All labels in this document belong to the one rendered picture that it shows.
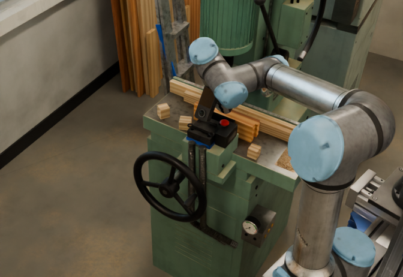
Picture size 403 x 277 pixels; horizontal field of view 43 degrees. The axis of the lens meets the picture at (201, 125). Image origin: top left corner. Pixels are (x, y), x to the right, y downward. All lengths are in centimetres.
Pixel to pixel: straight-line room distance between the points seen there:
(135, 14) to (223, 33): 165
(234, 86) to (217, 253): 102
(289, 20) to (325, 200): 85
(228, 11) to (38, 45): 165
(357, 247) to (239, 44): 71
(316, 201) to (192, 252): 122
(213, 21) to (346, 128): 73
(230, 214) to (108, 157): 127
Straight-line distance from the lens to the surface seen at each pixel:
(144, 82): 346
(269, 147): 175
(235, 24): 158
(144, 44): 328
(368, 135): 101
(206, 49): 131
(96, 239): 263
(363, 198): 187
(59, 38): 313
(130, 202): 277
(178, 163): 160
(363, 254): 132
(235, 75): 129
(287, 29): 178
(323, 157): 95
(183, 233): 217
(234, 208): 189
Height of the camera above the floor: 205
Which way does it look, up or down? 39 degrees down
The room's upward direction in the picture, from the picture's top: 2 degrees clockwise
